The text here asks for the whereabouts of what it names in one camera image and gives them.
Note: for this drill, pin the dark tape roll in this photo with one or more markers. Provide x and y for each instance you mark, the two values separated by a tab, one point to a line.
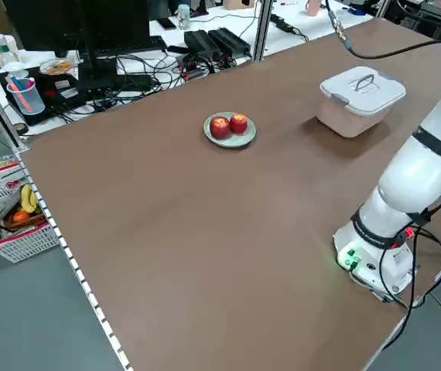
14	128

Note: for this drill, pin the white box lid grey latches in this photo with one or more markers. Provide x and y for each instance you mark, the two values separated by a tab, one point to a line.
363	96

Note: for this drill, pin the black keyboard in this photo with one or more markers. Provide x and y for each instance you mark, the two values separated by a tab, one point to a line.
127	44

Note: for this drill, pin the pale green plate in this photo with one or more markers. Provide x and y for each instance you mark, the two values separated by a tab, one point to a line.
228	143

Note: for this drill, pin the clear water bottle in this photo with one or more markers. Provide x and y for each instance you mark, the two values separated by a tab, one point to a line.
5	50

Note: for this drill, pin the black flat case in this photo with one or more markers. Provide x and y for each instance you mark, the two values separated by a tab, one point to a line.
38	96

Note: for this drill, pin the orange fruit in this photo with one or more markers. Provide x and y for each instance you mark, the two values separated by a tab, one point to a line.
21	217

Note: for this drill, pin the black computer monitor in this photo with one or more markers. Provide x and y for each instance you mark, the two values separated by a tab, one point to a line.
69	19

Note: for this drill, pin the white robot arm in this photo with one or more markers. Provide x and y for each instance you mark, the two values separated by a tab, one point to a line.
418	174

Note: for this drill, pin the pink cup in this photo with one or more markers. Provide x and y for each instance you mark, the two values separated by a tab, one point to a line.
313	7

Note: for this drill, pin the yellow banana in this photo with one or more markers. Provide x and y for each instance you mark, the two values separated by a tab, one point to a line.
29	199

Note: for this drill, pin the red apple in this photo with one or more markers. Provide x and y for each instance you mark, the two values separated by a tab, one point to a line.
239	123
219	129

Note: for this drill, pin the aluminium corner frame post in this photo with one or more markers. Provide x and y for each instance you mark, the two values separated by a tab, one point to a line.
0	112

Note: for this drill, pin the brown cardboard box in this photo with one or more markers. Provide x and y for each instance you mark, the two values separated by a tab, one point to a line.
240	4

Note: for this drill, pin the small clear bottle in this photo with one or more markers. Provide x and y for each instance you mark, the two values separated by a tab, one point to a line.
183	17

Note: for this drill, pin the clear cup with pens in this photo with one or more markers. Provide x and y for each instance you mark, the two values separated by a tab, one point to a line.
27	100

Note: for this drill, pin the black finned power supply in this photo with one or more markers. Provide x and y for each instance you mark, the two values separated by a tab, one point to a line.
201	44
230	40

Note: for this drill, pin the white red shopping basket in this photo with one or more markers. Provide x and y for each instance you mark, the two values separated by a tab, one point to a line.
23	243

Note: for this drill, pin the black power adapter yellow label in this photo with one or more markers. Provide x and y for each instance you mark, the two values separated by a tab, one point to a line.
282	22

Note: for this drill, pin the pale pink storage box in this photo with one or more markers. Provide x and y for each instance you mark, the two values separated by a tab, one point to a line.
344	123

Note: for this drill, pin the plate of snacks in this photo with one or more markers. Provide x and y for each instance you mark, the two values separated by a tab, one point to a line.
56	67

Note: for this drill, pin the black phone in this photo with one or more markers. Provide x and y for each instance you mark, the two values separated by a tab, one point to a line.
166	23

